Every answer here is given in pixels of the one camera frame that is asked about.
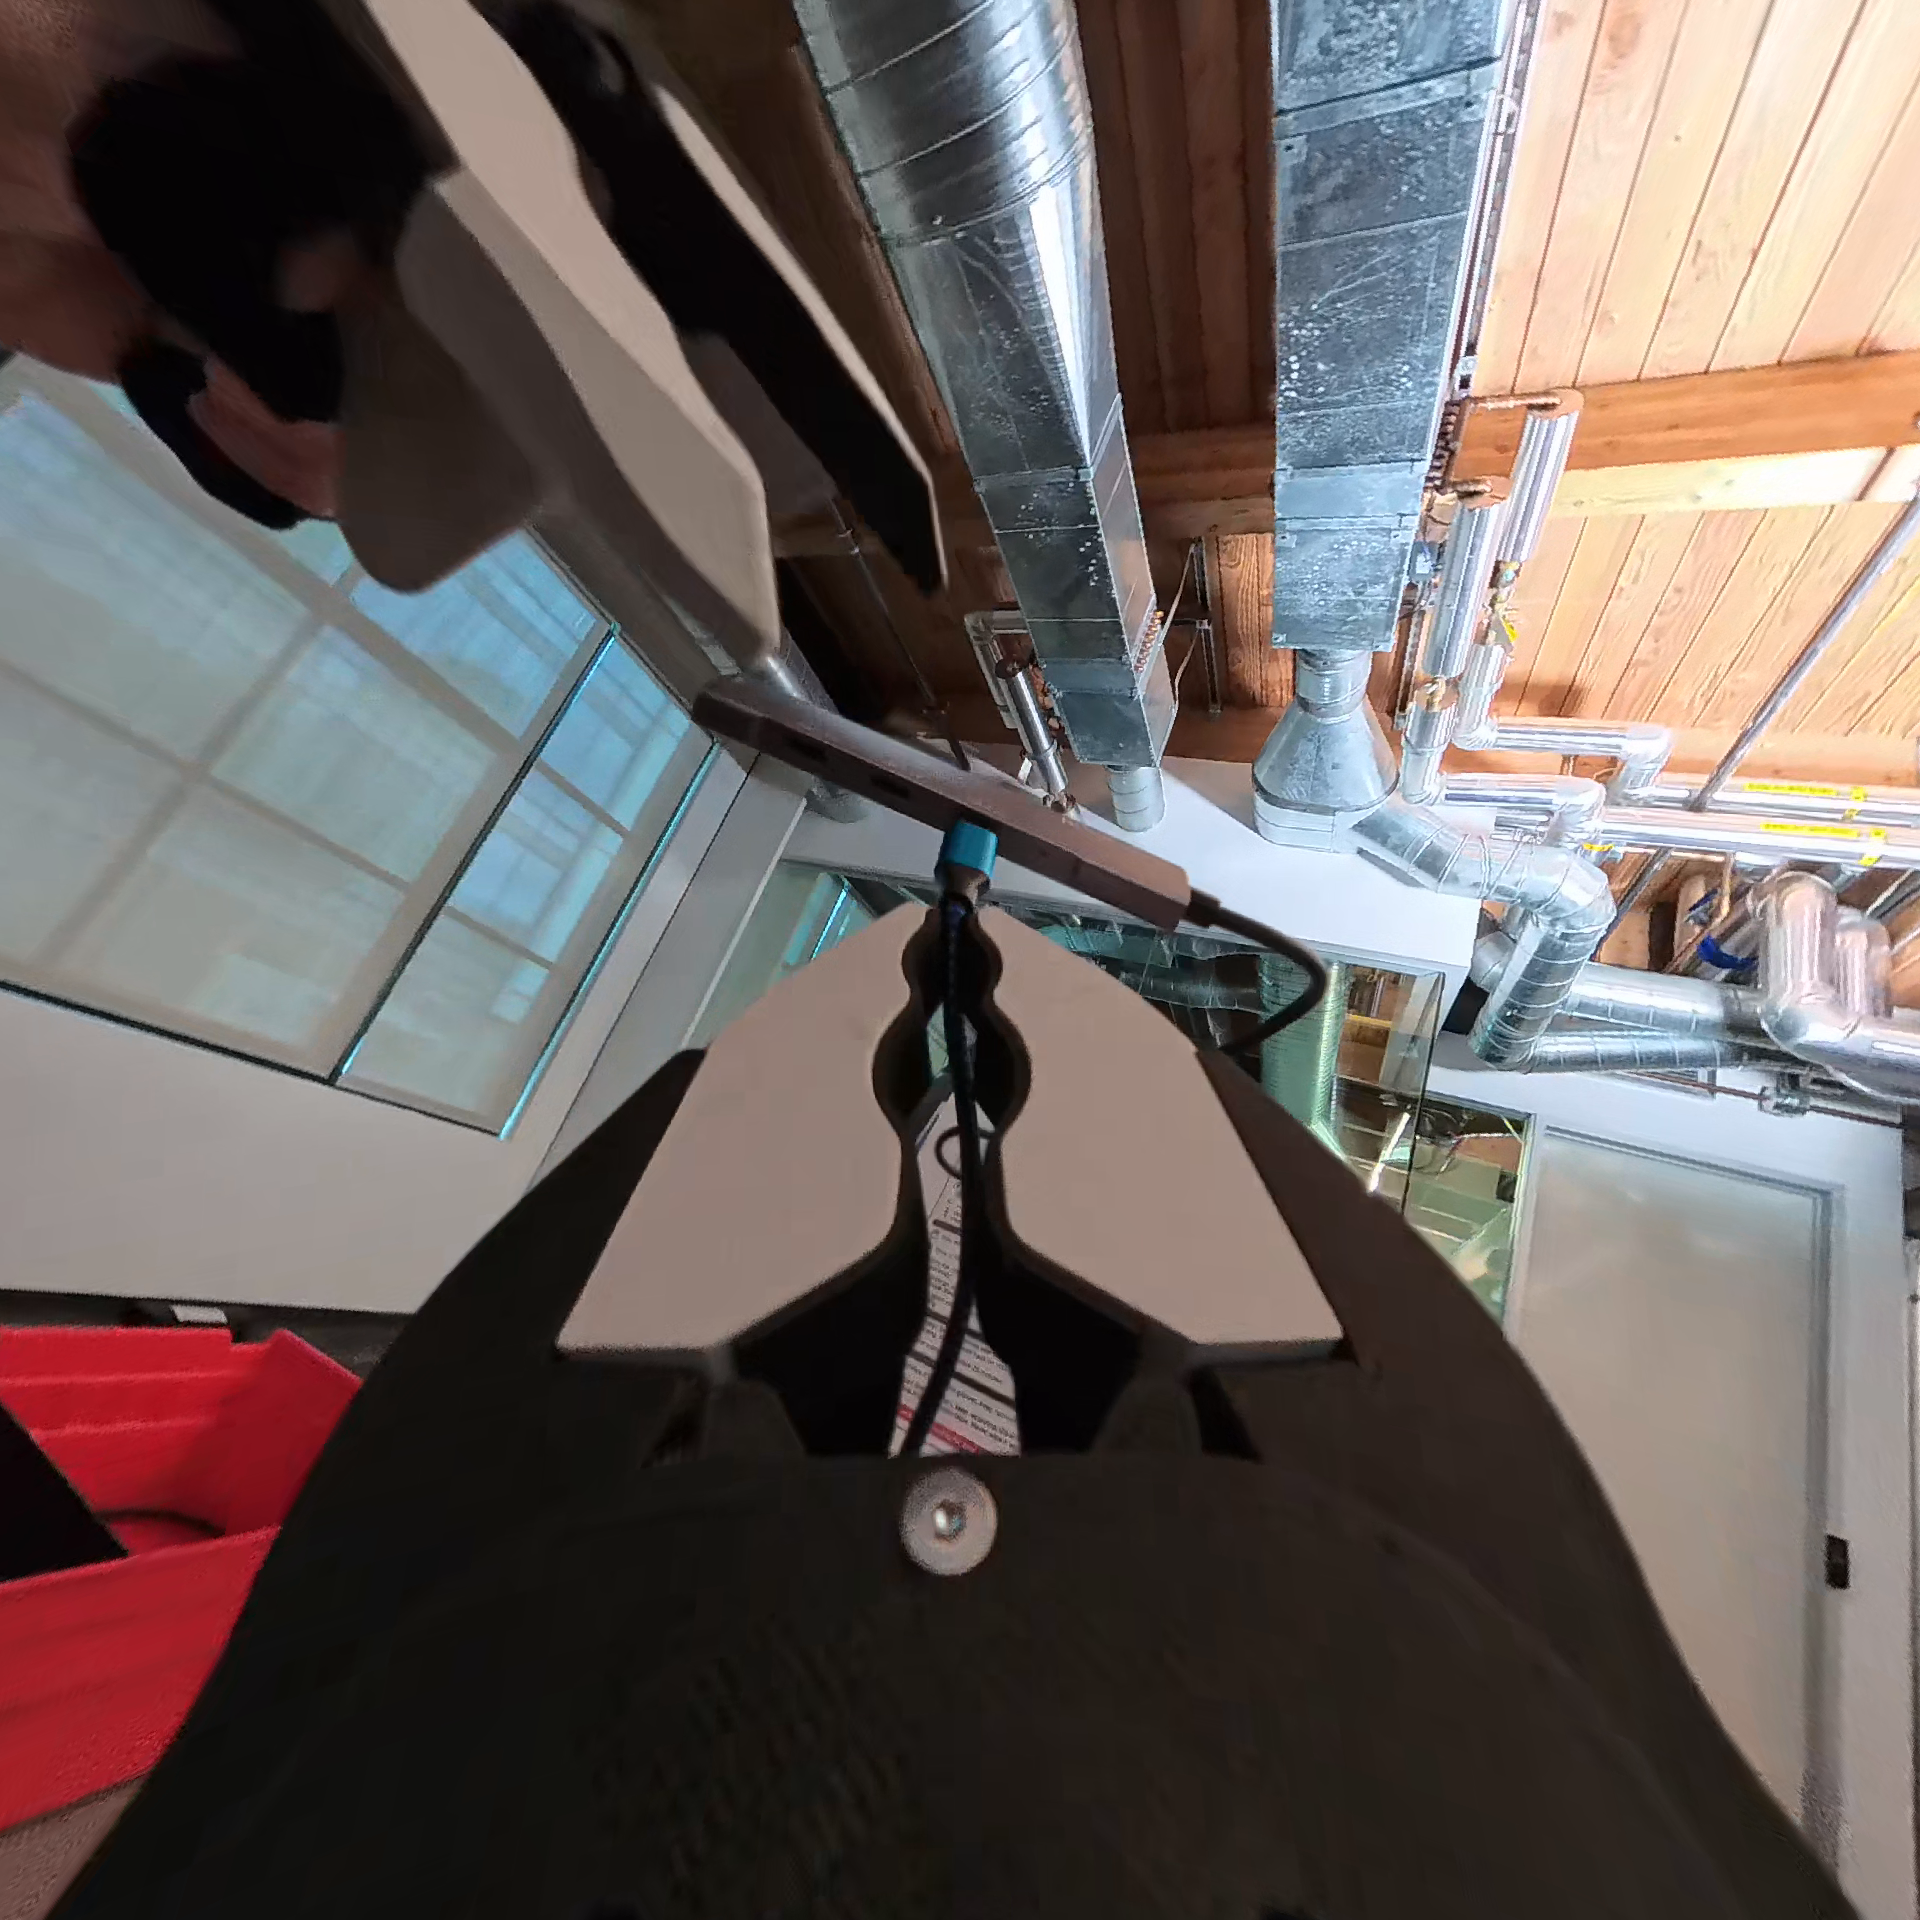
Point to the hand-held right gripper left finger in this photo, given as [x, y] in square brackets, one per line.
[750, 1172]

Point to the silver insulated pipes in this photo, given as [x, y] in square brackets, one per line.
[1559, 902]

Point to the black wall switch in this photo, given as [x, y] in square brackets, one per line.
[1835, 1564]

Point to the grey usb hub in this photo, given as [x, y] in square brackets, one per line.
[839, 758]

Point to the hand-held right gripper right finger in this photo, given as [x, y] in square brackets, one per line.
[1171, 1184]

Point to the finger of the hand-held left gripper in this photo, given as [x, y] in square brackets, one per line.
[833, 338]
[599, 390]

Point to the white printed label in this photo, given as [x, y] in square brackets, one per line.
[983, 1382]

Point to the galvanized metal air duct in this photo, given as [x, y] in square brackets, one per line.
[1005, 376]
[1365, 376]

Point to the large grid window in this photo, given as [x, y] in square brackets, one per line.
[224, 750]

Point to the person's left hand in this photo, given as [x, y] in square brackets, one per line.
[37, 225]

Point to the white door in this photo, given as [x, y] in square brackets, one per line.
[1680, 1424]

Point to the red plastic bin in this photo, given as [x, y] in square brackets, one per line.
[119, 1652]

